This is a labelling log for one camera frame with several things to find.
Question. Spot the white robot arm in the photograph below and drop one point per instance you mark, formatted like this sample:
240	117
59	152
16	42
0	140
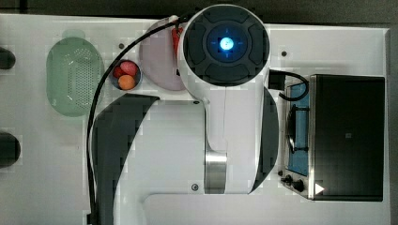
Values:
223	140

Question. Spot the pink round plate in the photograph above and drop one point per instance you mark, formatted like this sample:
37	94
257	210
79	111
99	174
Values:
158	60

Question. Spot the orange toy fruit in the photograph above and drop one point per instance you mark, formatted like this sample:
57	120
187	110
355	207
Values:
126	82

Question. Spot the red ketchup bottle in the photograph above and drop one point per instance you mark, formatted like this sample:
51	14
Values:
176	33

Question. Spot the pink toy strawberry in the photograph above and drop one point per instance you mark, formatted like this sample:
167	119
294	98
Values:
129	68

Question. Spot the small blue bowl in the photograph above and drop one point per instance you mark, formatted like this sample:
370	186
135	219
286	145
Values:
137	77

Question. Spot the red toy fruit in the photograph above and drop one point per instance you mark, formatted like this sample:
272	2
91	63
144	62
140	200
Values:
118	72

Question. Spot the green perforated colander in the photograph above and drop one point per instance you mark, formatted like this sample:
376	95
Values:
73	71

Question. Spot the black toaster oven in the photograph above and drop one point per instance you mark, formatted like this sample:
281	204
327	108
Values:
334	138

